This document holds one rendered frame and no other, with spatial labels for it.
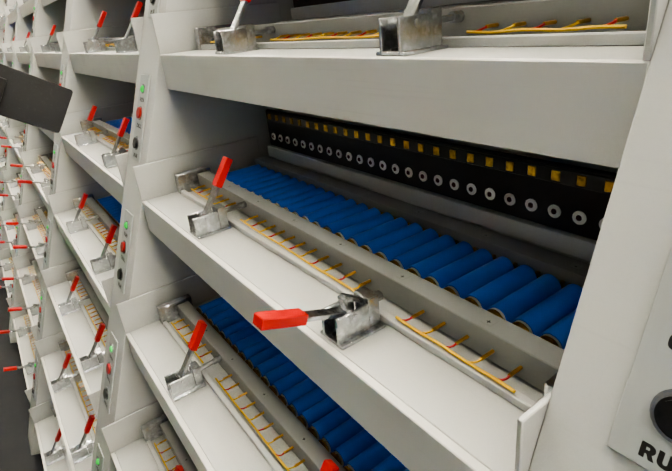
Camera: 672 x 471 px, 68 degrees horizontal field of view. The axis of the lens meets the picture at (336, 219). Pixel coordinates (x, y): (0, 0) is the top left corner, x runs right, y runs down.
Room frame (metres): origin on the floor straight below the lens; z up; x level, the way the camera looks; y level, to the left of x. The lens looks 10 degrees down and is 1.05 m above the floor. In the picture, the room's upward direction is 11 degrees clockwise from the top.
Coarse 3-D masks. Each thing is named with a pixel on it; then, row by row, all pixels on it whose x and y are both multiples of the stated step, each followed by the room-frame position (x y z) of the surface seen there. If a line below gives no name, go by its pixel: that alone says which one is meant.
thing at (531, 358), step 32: (224, 192) 0.63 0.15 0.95; (256, 224) 0.53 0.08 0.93; (288, 224) 0.49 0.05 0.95; (320, 256) 0.45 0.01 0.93; (352, 256) 0.41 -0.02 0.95; (352, 288) 0.39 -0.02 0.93; (384, 288) 0.38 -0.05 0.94; (416, 288) 0.35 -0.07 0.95; (448, 320) 0.32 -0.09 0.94; (480, 320) 0.31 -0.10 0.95; (480, 352) 0.30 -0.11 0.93; (512, 352) 0.28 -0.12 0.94; (544, 352) 0.27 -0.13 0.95
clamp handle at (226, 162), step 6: (222, 162) 0.55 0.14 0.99; (228, 162) 0.55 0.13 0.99; (222, 168) 0.55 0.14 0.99; (228, 168) 0.55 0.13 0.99; (216, 174) 0.55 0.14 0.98; (222, 174) 0.55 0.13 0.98; (216, 180) 0.55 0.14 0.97; (222, 180) 0.55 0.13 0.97; (216, 186) 0.55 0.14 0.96; (222, 186) 0.55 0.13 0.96; (216, 192) 0.55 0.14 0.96; (210, 198) 0.55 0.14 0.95; (210, 204) 0.54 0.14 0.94; (204, 210) 0.55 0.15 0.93; (210, 210) 0.55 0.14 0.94
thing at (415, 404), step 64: (192, 192) 0.69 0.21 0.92; (384, 192) 0.55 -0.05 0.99; (192, 256) 0.54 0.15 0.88; (256, 256) 0.48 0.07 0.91; (576, 256) 0.38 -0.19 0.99; (320, 320) 0.36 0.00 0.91; (320, 384) 0.35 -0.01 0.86; (384, 384) 0.29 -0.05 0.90; (448, 384) 0.28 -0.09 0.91; (512, 384) 0.28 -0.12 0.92; (448, 448) 0.24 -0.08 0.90; (512, 448) 0.24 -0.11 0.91
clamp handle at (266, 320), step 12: (264, 312) 0.30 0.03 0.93; (276, 312) 0.30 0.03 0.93; (288, 312) 0.31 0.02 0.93; (300, 312) 0.31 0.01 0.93; (312, 312) 0.32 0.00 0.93; (324, 312) 0.32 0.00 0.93; (336, 312) 0.33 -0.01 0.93; (264, 324) 0.29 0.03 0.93; (276, 324) 0.30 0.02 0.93; (288, 324) 0.30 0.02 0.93; (300, 324) 0.31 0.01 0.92
